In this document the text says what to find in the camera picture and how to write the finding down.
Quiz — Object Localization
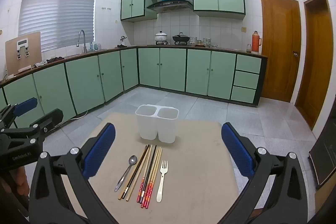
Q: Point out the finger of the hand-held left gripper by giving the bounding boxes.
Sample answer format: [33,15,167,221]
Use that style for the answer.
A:
[29,108,64,136]
[0,97,38,130]

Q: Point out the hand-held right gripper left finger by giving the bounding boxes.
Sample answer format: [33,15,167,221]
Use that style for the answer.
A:
[28,122,117,224]

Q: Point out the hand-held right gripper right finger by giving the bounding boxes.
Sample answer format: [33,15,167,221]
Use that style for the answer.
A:
[221,122,308,224]

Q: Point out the metal spoon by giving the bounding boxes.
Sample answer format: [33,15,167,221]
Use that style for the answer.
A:
[114,155,138,192]

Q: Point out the dark brown chopstick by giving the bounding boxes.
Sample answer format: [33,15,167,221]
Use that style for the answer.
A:
[117,144,150,200]

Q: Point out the plain bamboo chopstick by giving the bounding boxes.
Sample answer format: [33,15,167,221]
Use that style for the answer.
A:
[121,145,152,201]
[125,144,153,201]

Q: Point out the black chopstick with patterned end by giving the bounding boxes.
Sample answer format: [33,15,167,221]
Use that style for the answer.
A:
[139,145,157,204]

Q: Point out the white two-compartment utensil holder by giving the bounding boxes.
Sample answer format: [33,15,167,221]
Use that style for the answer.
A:
[135,104,179,144]

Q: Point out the bamboo chopstick with red end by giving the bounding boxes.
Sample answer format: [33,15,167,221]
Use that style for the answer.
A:
[136,147,156,203]
[146,148,163,209]
[141,147,160,208]

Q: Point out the white plastic fork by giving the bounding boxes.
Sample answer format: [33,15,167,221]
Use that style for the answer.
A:
[156,160,168,203]

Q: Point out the person's left hand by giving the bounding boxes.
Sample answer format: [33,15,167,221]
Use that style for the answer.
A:
[8,165,30,197]

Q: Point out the brown wooden board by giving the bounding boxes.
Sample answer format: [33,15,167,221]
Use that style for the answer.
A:
[5,31,42,75]

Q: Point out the metal kitchen faucet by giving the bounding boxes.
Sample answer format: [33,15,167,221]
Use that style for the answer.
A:
[76,30,88,53]

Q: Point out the black framed board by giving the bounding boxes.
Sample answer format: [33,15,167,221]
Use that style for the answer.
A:
[308,123,336,189]

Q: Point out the white window blinds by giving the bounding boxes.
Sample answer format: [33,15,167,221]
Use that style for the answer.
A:
[18,0,100,52]

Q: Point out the orange thermos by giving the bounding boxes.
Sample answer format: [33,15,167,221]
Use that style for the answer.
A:
[251,30,262,54]

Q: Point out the brown wooden door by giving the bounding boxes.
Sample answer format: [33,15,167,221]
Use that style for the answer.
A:
[260,0,302,103]

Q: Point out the gas stove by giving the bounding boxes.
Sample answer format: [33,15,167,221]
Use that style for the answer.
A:
[155,40,189,46]

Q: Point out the black wok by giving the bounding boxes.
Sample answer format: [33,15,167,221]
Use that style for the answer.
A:
[172,32,189,43]

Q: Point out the white cooking pot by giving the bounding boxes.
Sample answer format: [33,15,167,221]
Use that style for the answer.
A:
[154,31,168,42]

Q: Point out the black range hood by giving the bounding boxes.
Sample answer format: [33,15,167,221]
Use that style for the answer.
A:
[146,0,193,13]

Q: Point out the white cable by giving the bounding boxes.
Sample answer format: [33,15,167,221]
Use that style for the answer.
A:
[71,110,88,119]

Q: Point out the white bracket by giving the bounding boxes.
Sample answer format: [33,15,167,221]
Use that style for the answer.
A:
[16,40,30,59]

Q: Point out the brown wooden door frame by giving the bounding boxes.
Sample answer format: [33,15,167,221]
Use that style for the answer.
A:
[294,0,334,131]

